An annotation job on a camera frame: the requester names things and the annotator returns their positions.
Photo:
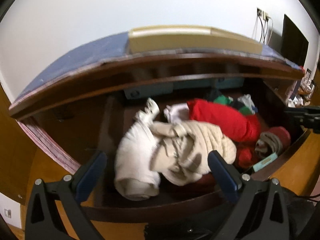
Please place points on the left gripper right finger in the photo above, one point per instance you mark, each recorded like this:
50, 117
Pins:
259, 210

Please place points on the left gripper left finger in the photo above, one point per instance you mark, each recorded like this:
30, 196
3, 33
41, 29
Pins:
43, 220

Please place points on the dark red striped-band underwear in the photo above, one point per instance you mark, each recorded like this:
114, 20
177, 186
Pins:
275, 140

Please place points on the bright red garment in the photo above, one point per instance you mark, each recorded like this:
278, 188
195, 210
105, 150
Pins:
233, 124

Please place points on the green black striped underwear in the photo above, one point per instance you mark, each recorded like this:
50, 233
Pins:
216, 96

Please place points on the cream white underwear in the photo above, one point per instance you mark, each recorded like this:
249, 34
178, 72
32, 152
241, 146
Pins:
133, 178

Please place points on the wooden drawer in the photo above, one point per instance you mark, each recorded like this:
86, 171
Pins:
105, 203

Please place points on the pale pink underwear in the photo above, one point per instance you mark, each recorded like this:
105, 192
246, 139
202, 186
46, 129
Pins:
176, 113

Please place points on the white blue grey underwear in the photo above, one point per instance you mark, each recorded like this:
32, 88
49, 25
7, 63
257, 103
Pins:
247, 101

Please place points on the teal paper card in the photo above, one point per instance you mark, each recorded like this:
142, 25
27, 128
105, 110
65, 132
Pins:
263, 163

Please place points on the black television screen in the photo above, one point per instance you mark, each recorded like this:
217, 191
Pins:
294, 44

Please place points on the wooden door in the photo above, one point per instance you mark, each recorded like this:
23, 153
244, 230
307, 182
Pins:
16, 155

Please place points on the blue plaid tablecloth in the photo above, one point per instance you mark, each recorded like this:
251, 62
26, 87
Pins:
108, 65

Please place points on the low wall socket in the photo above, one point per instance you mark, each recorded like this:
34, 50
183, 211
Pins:
7, 213

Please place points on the wall power outlet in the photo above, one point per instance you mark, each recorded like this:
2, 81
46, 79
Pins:
262, 14

